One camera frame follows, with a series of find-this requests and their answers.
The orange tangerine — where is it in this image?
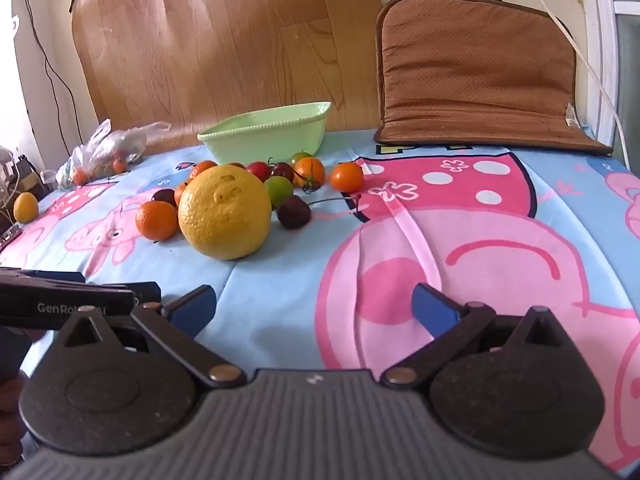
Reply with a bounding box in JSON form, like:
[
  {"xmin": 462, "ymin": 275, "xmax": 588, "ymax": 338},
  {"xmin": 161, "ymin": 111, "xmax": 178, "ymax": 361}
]
[
  {"xmin": 294, "ymin": 157, "xmax": 326, "ymax": 190},
  {"xmin": 134, "ymin": 200, "xmax": 178, "ymax": 242}
]

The large yellow grapefruit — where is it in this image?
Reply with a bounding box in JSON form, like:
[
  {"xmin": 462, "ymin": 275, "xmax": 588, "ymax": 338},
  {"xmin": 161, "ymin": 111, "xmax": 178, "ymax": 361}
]
[{"xmin": 178, "ymin": 165, "xmax": 271, "ymax": 260}]

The dark red cherry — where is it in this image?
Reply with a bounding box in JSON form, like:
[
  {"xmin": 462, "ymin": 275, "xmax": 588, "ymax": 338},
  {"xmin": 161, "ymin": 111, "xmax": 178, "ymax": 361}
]
[{"xmin": 277, "ymin": 195, "xmax": 311, "ymax": 230}]

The green tomato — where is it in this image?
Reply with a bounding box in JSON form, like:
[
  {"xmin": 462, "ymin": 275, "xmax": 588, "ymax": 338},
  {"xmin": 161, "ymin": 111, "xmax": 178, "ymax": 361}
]
[
  {"xmin": 264, "ymin": 176, "xmax": 294, "ymax": 209},
  {"xmin": 288, "ymin": 151, "xmax": 310, "ymax": 167}
]

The red cherry tomato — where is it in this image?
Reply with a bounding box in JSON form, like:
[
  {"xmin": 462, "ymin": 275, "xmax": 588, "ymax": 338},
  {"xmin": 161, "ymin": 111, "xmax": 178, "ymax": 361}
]
[{"xmin": 246, "ymin": 160, "xmax": 271, "ymax": 182}]

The orange tomato with stem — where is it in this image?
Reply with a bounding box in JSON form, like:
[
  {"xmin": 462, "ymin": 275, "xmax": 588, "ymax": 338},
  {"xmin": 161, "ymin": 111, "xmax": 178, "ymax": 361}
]
[{"xmin": 329, "ymin": 162, "xmax": 364, "ymax": 194}]

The plastic bag with fruits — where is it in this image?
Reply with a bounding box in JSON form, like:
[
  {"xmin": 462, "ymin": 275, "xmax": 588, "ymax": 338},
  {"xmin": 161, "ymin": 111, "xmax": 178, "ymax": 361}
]
[{"xmin": 55, "ymin": 119, "xmax": 171, "ymax": 191}]

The person's left hand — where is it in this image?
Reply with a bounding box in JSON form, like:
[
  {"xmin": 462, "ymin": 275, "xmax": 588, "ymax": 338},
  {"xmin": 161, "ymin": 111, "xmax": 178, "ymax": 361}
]
[{"xmin": 1, "ymin": 327, "xmax": 32, "ymax": 469}]

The small yellow fruit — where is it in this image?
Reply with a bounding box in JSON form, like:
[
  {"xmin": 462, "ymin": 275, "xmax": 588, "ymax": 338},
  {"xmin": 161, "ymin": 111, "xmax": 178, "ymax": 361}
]
[{"xmin": 13, "ymin": 192, "xmax": 39, "ymax": 224}]

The cartoon pig table cloth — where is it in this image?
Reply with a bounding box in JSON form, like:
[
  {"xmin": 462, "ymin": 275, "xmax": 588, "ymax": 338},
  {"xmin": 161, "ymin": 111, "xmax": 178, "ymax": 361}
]
[{"xmin": 1, "ymin": 131, "xmax": 639, "ymax": 474}]

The dark cherry behind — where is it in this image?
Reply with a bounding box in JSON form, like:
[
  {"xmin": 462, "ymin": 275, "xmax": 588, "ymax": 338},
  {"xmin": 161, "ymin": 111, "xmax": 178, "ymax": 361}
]
[{"xmin": 152, "ymin": 188, "xmax": 177, "ymax": 207}]

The small orange tomato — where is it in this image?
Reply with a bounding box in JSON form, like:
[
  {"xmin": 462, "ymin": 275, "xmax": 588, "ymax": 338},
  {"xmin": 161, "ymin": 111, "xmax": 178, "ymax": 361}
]
[{"xmin": 189, "ymin": 160, "xmax": 217, "ymax": 179}]

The light green plastic basket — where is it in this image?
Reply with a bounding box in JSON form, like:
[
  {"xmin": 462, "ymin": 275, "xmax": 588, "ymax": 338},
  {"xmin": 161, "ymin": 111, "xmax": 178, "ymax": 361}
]
[{"xmin": 198, "ymin": 101, "xmax": 332, "ymax": 164}]

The brown seat cushion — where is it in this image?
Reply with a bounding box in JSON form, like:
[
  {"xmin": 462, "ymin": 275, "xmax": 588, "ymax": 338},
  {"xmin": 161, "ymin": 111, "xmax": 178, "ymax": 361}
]
[{"xmin": 375, "ymin": 0, "xmax": 613, "ymax": 155}]

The wooden laminate board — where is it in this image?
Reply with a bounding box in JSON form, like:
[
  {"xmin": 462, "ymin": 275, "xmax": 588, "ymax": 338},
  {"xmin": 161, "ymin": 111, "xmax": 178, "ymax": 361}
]
[{"xmin": 72, "ymin": 0, "xmax": 381, "ymax": 153}]

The wifi router with cables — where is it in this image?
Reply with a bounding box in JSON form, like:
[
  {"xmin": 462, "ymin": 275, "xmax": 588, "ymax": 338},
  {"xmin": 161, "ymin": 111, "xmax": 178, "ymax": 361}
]
[{"xmin": 1, "ymin": 148, "xmax": 51, "ymax": 249}]

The white cable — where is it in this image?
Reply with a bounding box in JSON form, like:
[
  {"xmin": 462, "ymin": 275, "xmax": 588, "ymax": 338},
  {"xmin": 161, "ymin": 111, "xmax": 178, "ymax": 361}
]
[{"xmin": 506, "ymin": 0, "xmax": 633, "ymax": 172}]

